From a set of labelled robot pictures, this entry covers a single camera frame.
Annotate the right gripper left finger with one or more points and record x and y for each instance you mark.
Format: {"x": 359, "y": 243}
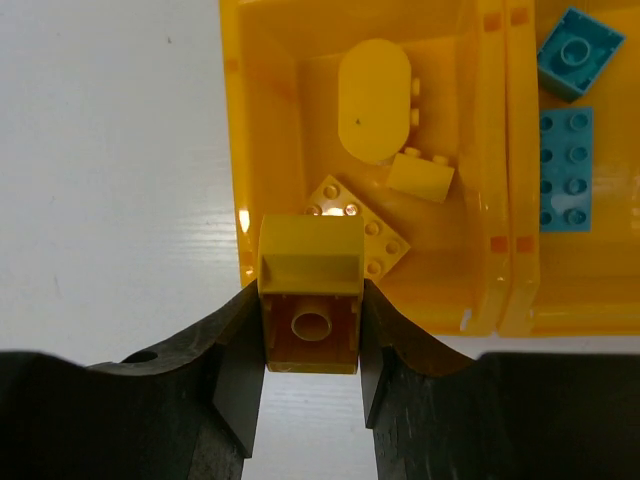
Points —
{"x": 184, "y": 408}

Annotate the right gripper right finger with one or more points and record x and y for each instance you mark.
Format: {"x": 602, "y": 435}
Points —
{"x": 438, "y": 414}

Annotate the yellow long lego brick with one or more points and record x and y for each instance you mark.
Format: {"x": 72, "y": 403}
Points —
{"x": 383, "y": 246}

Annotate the yellow black striped lego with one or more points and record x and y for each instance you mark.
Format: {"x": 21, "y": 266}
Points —
{"x": 310, "y": 295}

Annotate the small yellow lego brick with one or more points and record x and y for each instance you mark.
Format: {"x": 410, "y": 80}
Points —
{"x": 425, "y": 179}

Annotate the teal long lego brick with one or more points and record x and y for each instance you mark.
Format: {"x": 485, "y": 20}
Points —
{"x": 566, "y": 170}

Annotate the round yellow lego brick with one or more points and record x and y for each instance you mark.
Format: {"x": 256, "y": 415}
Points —
{"x": 376, "y": 93}

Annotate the small teal lego brick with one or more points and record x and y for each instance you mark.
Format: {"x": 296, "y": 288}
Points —
{"x": 575, "y": 53}

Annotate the yellow four-compartment bin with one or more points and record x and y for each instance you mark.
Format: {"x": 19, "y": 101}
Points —
{"x": 488, "y": 150}

